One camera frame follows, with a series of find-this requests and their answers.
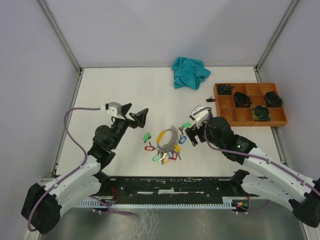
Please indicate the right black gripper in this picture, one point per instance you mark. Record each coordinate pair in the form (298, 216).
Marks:
(192, 131)

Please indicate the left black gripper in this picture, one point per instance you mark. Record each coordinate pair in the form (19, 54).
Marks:
(139, 117)

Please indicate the green tag key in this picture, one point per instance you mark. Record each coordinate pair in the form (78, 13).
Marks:
(184, 126)
(146, 139)

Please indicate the blue key tag key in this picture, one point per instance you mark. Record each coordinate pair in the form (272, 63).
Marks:
(182, 139)

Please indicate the large metal keyring yellow handle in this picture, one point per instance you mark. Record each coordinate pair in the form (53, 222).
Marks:
(168, 142)

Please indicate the yellow key tag key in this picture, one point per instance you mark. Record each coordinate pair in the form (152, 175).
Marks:
(165, 159)

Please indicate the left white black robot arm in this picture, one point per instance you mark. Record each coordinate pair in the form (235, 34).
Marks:
(44, 205)

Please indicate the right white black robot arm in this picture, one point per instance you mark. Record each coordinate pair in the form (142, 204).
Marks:
(296, 192)

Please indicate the black key tag key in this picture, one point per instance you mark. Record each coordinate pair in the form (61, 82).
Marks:
(210, 100)

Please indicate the red key tag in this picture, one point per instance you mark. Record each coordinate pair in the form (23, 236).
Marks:
(149, 148)

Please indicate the teal cloth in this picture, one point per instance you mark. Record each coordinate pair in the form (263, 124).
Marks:
(189, 73)

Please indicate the wooden compartment tray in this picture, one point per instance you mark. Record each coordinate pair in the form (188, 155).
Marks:
(250, 104)

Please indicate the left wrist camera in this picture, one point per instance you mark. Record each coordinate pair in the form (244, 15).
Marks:
(114, 109)

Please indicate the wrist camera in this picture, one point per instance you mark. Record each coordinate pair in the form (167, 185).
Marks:
(114, 109)
(200, 114)

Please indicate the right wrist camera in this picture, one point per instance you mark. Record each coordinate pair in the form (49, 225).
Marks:
(200, 114)

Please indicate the green key tag on ring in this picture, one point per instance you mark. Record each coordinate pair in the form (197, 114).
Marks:
(157, 158)

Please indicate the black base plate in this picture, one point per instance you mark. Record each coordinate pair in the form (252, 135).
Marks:
(147, 189)

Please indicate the white cable duct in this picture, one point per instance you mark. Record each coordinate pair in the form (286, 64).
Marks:
(220, 203)

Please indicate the aluminium frame rail left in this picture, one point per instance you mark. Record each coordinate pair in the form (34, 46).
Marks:
(45, 8)

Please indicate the aluminium frame rail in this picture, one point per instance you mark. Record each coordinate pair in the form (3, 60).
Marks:
(277, 33)
(45, 8)

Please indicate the aluminium frame rail right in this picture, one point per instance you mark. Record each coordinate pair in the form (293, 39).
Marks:
(277, 33)

